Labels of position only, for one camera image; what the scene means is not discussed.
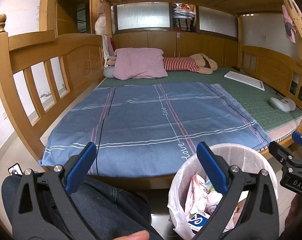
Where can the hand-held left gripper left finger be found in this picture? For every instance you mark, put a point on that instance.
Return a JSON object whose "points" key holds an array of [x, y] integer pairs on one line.
{"points": [[82, 166]]}

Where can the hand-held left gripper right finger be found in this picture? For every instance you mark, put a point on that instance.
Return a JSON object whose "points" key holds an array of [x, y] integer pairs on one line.
{"points": [[212, 171]]}

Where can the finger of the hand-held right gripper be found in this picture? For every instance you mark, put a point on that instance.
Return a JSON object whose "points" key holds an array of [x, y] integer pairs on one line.
{"points": [[278, 151], [301, 140]]}

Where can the white lined trash bin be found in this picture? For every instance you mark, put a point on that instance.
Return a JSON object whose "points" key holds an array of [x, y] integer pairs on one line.
{"points": [[241, 152]]}

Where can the white blue wrapper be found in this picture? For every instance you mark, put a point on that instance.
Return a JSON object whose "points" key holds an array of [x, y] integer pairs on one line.
{"points": [[198, 221]]}

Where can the person's left hand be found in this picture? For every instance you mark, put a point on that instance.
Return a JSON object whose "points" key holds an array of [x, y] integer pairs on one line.
{"points": [[136, 236]]}

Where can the pink fringed bed pad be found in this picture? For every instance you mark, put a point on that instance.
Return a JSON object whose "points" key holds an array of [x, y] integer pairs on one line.
{"points": [[283, 130]]}

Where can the white handheld vacuum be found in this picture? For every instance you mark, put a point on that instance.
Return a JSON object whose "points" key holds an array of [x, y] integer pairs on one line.
{"points": [[282, 105]]}

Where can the person's jeans-clad leg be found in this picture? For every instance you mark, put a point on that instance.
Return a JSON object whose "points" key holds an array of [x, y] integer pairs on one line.
{"points": [[111, 205]]}

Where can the green woven bed mat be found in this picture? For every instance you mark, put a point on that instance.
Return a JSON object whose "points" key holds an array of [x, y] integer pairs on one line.
{"points": [[253, 100]]}

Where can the small black phone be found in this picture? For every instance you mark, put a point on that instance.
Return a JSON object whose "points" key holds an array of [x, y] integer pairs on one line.
{"points": [[15, 169]]}

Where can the blue plaid bed sheet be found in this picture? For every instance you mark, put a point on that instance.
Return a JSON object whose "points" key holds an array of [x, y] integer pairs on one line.
{"points": [[141, 130]]}

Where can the white flat board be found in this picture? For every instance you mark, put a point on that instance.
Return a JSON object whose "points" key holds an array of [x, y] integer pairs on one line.
{"points": [[243, 80]]}

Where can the grey round plush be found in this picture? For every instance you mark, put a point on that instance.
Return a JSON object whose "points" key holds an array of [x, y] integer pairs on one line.
{"points": [[109, 72]]}

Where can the striped plush doll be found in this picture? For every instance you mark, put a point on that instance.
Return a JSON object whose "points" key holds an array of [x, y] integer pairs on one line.
{"points": [[181, 63]]}

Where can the pink hanging cloth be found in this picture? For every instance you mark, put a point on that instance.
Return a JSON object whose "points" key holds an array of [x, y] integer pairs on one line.
{"points": [[289, 25]]}

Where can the pink pillow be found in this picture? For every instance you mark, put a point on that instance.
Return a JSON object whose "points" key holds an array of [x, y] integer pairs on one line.
{"points": [[141, 63]]}

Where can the white red hanging cloth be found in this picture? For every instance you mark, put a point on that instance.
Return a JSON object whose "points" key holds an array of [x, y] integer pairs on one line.
{"points": [[108, 48]]}

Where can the frosted glass window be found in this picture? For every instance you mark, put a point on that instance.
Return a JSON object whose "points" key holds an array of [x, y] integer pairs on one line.
{"points": [[217, 21], [143, 16]]}

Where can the white hanging plush toy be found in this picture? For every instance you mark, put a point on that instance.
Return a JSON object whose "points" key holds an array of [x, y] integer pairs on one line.
{"points": [[102, 22]]}

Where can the clutter stack behind glass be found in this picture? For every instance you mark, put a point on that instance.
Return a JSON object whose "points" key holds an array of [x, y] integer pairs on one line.
{"points": [[183, 16]]}

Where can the low white wall socket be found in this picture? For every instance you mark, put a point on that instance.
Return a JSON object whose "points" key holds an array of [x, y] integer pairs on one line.
{"points": [[4, 116]]}

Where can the wooden bunk bed frame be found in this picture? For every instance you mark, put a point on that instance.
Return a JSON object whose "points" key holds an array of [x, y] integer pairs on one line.
{"points": [[73, 55]]}

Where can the wooden wall cabinet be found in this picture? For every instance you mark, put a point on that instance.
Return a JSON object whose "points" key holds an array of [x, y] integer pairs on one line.
{"points": [[153, 41]]}

